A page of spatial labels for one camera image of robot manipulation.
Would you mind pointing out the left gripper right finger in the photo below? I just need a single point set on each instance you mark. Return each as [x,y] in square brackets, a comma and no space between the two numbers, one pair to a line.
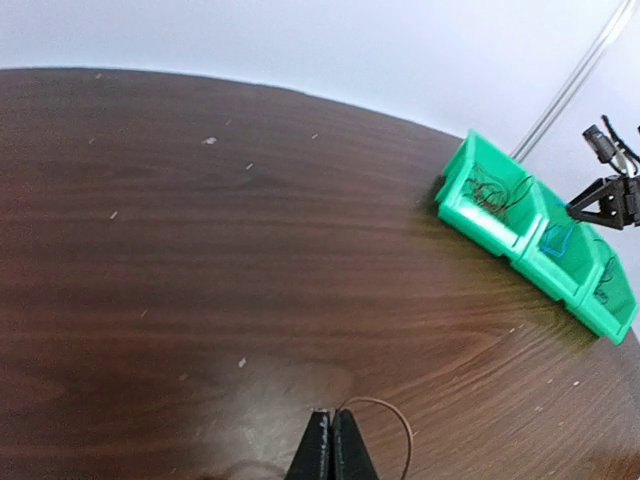
[350,459]

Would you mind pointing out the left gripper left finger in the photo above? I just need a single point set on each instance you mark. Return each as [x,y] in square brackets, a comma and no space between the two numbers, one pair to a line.
[312,457]

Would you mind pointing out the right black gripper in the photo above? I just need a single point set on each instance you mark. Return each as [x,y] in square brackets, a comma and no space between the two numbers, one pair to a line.
[617,198]

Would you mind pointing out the green three-compartment bin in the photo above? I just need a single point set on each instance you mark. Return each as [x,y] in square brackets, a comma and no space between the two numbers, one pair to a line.
[491,199]

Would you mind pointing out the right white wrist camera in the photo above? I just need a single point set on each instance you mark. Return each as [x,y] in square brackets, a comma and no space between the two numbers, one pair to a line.
[607,151]

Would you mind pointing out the right aluminium frame post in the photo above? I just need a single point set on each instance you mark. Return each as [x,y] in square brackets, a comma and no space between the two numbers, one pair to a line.
[607,36]

